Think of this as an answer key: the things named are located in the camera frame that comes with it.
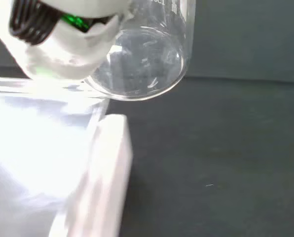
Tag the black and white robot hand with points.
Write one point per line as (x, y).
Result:
(63, 56)

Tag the white electronic balance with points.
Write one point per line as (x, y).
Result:
(43, 158)

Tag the black bench cloth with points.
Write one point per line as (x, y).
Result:
(211, 153)

